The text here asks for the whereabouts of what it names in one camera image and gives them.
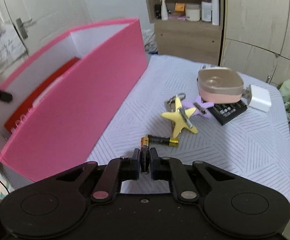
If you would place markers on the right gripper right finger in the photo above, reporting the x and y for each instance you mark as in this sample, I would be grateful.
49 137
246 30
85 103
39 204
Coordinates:
173 171

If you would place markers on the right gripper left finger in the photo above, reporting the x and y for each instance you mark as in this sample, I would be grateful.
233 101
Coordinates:
117 171

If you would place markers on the aa battery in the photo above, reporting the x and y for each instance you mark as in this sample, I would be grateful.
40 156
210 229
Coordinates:
145 158
172 142

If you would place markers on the pink storage box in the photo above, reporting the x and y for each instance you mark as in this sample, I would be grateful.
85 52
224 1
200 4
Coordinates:
61 131

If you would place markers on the AA battery on bed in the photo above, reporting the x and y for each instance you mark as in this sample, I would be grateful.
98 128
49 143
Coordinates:
172 142

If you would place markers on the red paper sheet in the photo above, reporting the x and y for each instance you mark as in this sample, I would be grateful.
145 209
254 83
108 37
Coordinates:
36 96

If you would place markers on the white patterned bed cover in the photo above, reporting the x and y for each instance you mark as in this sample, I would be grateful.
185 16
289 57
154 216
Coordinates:
254 145

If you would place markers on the black phone battery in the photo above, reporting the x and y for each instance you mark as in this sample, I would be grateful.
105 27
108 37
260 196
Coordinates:
224 113

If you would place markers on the white door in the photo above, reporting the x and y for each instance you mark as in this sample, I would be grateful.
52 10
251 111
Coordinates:
38 22

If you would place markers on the gold pink round case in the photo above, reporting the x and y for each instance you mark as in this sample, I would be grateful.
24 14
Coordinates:
220 85

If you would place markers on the white charger cube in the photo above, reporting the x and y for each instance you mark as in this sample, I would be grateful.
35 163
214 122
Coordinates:
258 98

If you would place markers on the white tissue package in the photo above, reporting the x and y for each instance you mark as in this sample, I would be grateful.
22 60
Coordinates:
149 40

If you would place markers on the white spray bottle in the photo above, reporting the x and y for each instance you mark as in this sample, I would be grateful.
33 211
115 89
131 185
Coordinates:
164 11

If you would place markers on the wooden bookshelf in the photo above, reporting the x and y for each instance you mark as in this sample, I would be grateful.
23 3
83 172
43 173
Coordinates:
196 41

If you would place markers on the white cream jar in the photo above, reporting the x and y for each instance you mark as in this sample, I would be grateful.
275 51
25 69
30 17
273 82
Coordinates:
192 12

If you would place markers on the beige wardrobe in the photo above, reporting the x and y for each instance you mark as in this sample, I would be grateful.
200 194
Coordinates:
257 39

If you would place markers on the yellow star keychain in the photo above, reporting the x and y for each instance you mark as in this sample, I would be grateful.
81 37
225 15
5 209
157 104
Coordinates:
181 118

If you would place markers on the purple star keychain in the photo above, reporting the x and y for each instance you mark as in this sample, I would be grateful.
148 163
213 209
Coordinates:
201 107

